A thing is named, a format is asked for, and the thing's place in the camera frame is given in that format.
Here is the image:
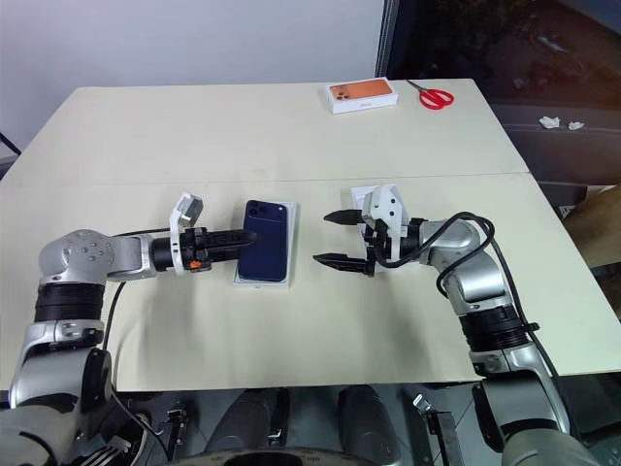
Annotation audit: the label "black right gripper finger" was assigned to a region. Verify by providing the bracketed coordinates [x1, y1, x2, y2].
[312, 251, 376, 280]
[323, 209, 367, 227]

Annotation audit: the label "black and white shoe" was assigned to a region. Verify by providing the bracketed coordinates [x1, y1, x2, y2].
[85, 433, 133, 463]

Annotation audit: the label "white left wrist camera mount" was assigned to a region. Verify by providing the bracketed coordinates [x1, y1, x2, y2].
[168, 192, 206, 279]

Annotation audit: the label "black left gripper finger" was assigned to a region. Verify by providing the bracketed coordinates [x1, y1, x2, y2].
[208, 228, 262, 245]
[208, 241, 254, 262]

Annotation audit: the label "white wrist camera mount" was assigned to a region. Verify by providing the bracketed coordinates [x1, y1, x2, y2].
[168, 192, 206, 279]
[361, 183, 413, 267]

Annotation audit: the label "white phone box lid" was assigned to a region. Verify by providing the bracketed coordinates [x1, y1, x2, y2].
[349, 184, 421, 275]

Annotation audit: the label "white phone box base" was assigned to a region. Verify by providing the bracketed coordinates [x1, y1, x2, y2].
[231, 197, 302, 292]

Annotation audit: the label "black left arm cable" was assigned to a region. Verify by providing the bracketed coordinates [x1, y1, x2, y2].
[98, 228, 172, 353]

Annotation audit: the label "metal clamp bracket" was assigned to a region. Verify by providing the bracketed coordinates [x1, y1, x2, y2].
[410, 392, 463, 466]

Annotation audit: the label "red handled scissors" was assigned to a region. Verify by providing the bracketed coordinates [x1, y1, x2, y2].
[406, 79, 457, 112]

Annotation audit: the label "black metal stand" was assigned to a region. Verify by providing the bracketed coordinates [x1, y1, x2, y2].
[0, 129, 23, 162]

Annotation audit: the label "small black bracket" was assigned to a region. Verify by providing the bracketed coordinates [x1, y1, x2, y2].
[163, 409, 189, 434]

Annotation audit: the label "white box with orange phone print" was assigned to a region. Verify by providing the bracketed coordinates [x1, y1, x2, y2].
[323, 79, 401, 117]

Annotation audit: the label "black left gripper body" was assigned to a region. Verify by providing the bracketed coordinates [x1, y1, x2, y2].
[181, 226, 215, 275]

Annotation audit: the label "brown cardboard box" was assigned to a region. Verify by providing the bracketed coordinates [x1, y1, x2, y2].
[561, 183, 621, 269]

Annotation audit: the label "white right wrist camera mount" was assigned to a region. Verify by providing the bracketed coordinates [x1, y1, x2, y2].
[361, 183, 413, 267]

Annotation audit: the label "dark blue smartphone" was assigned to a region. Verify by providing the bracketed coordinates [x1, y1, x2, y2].
[236, 198, 289, 283]

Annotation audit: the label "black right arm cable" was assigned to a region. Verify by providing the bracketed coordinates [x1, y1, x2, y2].
[376, 210, 581, 438]

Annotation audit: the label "grey window frame post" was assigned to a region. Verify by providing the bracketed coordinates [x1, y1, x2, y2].
[376, 0, 404, 82]

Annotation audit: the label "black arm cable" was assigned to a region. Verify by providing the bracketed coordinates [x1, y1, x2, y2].
[376, 210, 581, 438]
[98, 228, 172, 353]

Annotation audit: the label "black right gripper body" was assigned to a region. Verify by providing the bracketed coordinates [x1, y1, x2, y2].
[360, 218, 402, 267]

